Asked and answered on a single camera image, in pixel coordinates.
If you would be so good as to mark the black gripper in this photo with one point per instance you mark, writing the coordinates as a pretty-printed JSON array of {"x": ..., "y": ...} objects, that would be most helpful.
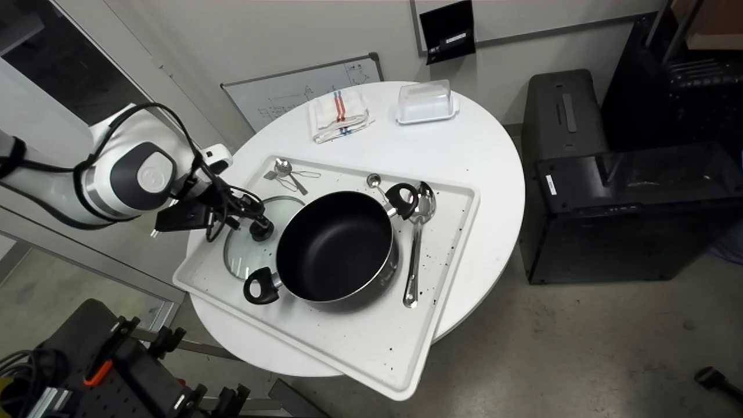
[{"x": 221, "y": 204}]

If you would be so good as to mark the glass lid with black knob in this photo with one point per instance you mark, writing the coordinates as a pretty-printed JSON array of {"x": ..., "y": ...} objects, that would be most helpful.
[{"x": 248, "y": 261}]

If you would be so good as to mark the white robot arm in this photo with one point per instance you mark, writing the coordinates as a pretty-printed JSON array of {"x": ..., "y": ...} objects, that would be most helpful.
[{"x": 47, "y": 187}]

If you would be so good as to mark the small metal spoon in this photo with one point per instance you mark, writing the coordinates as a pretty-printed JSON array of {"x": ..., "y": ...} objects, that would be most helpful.
[{"x": 280, "y": 165}]

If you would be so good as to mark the small round metal piece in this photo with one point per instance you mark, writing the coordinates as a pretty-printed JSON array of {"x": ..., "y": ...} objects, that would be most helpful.
[{"x": 373, "y": 179}]

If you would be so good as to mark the leaning whiteboard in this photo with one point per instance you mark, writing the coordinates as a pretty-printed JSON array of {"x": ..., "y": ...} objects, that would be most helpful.
[{"x": 301, "y": 89}]

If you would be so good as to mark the white rectangular tray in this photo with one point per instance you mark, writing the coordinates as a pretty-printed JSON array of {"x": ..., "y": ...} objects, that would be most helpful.
[{"x": 363, "y": 339}]

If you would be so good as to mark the large metal spoon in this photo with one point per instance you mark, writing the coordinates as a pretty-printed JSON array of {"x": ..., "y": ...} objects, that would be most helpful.
[{"x": 420, "y": 204}]

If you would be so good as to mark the clear plastic container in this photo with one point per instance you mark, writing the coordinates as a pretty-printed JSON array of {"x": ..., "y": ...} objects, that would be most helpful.
[{"x": 424, "y": 104}]

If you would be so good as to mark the black tool cart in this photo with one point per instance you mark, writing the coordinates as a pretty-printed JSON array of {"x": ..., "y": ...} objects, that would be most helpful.
[{"x": 83, "y": 339}]

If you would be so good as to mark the black cabinet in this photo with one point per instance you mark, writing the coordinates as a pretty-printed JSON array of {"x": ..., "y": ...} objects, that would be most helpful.
[{"x": 618, "y": 216}]

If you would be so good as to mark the black shelf unit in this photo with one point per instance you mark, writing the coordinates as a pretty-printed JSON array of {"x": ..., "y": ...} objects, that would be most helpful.
[{"x": 697, "y": 94}]

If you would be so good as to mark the brown wooden furniture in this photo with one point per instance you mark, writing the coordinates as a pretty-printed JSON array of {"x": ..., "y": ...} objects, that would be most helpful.
[{"x": 711, "y": 24}]

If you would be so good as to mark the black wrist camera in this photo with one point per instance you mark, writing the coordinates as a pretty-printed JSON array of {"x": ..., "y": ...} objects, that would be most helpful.
[{"x": 181, "y": 216}]

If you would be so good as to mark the black wall device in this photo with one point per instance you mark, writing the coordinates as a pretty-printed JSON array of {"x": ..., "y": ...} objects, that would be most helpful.
[{"x": 447, "y": 30}]

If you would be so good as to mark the white wall panel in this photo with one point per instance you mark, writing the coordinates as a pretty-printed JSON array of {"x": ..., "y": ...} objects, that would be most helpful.
[{"x": 557, "y": 20}]

